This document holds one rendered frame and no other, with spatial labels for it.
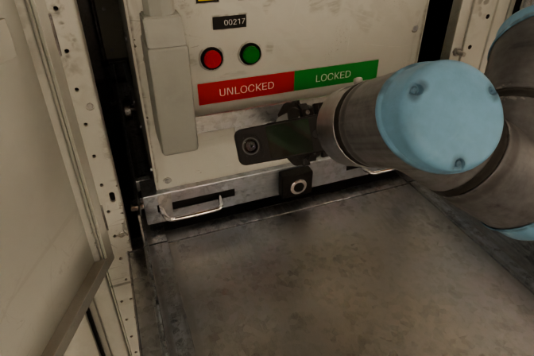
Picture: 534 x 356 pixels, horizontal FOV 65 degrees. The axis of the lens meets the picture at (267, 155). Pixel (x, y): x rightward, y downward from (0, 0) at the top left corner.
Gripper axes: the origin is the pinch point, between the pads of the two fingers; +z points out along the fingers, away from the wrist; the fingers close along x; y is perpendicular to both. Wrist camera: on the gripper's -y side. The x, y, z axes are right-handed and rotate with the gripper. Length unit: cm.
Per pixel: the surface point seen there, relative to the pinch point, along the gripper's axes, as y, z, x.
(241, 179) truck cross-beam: -4.7, 8.7, -6.6
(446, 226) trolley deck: 27.8, -2.1, -21.2
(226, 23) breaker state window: -5.7, -3.7, 17.3
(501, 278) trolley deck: 27.5, -12.8, -27.4
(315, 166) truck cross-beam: 9.6, 9.0, -7.1
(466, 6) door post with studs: 34.1, -7.1, 15.4
